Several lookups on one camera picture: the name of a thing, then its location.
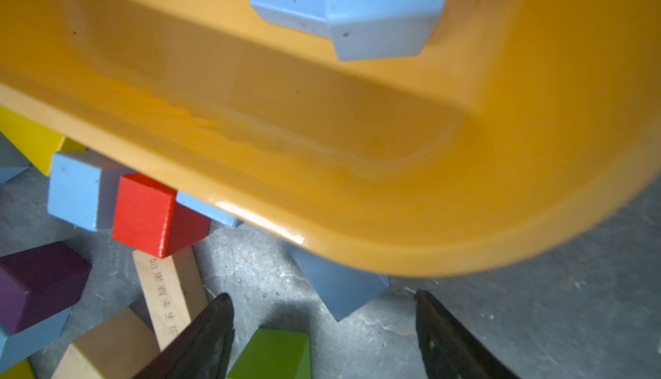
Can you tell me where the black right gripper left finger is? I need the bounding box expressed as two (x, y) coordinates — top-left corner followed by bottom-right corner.
(135, 293), (235, 378)

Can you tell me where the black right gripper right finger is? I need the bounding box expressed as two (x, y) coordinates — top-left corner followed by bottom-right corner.
(414, 289), (517, 379)

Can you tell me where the blue long block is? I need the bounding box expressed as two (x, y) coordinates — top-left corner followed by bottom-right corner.
(286, 244), (390, 322)

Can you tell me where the yellow plastic tub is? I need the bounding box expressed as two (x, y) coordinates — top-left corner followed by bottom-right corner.
(1, 0), (660, 277)

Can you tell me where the wooden block slanted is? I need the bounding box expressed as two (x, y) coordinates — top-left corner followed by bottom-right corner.
(133, 248), (208, 350)

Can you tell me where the green cube block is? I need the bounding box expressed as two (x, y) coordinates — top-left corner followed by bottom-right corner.
(227, 328), (312, 379)

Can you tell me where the wooden block middle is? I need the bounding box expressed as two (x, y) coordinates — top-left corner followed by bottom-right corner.
(53, 308), (159, 379)

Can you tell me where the blue block under tub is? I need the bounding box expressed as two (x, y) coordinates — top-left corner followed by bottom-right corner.
(176, 191), (243, 229)

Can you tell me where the red block by tub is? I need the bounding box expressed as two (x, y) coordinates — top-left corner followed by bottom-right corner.
(112, 173), (211, 259)

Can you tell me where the purple cube block centre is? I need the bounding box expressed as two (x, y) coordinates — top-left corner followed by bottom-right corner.
(1, 241), (91, 334)

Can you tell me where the yellow cube block front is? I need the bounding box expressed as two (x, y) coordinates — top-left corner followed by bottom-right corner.
(0, 359), (34, 379)

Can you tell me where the blue block beside red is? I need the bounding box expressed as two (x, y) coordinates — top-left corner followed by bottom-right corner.
(46, 151), (134, 232)

